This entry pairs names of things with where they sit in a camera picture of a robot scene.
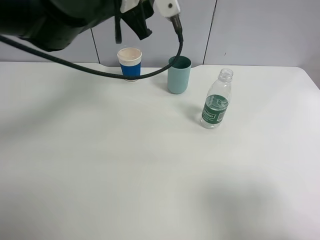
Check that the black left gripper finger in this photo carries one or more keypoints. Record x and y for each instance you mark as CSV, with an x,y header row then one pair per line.
x,y
136,17

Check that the clear water bottle green label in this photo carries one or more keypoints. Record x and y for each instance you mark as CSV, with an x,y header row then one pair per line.
x,y
217,100

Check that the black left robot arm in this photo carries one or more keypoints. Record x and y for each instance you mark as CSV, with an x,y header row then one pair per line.
x,y
52,25

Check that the blue white paper cup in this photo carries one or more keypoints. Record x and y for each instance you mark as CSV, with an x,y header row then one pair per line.
x,y
130,61

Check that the teal plastic cup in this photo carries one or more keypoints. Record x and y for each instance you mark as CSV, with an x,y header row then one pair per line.
x,y
178,75

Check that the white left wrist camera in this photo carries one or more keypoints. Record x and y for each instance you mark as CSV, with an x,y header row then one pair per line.
x,y
167,8

